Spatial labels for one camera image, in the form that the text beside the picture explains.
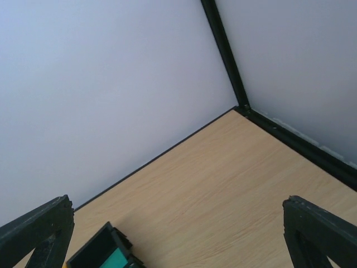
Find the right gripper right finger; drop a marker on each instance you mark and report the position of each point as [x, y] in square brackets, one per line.
[316, 237]

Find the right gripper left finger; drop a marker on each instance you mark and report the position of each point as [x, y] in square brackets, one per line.
[45, 233]

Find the teal card stack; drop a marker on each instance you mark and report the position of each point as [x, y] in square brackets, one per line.
[115, 260]

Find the black bin right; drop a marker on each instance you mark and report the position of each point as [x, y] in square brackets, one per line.
[101, 246]

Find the black enclosure frame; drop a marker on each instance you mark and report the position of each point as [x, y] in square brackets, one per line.
[168, 67]

